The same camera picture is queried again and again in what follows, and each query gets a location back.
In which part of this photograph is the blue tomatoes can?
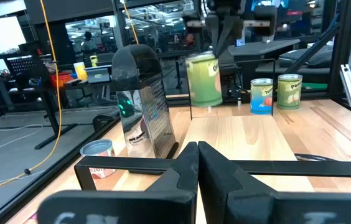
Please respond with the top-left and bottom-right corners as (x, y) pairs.
(250, 78), (274, 116)

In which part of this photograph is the chrome can opener black handle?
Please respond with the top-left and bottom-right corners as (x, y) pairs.
(294, 152), (338, 162)

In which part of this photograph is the thin white floor cable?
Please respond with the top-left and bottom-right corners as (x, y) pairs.
(0, 113), (44, 132)
(0, 127), (43, 156)

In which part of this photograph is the black aluminium table frame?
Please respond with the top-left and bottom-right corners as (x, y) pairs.
(0, 0), (351, 224)

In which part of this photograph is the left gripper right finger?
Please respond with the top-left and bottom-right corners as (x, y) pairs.
(197, 141), (351, 224)

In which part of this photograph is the yellow cup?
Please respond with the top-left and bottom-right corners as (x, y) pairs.
(73, 62), (88, 81)

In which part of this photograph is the green peaches can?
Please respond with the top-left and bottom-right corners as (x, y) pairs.
(276, 73), (303, 110)

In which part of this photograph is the black pegboard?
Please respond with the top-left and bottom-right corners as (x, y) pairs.
(6, 55), (44, 77)

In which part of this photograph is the red plastic bin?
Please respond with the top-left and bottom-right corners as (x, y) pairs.
(50, 72), (74, 88)

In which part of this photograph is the yellow cable with black bead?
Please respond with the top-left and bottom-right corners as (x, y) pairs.
(0, 0), (63, 197)

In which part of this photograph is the wooden shelf black metal frame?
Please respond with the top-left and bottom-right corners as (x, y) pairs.
(74, 58), (351, 194)

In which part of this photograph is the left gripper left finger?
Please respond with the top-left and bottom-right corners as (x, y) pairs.
(37, 141), (200, 224)

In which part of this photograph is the hanging yellow cable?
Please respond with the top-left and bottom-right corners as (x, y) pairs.
(121, 0), (140, 45)

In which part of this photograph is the short diced tomatoes can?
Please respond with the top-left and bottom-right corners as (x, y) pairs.
(80, 139), (116, 180)

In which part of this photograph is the grey box device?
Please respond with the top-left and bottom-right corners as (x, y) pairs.
(84, 65), (113, 84)

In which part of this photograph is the person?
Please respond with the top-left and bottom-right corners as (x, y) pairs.
(80, 30), (98, 54)

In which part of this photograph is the grey desk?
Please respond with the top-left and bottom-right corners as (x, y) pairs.
(227, 39), (301, 62)

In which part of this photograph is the tall green oranges can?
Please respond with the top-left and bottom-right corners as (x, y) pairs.
(185, 52), (223, 108)

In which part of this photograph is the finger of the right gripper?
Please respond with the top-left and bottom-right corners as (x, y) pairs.
(216, 16), (242, 58)
(205, 15), (220, 57)

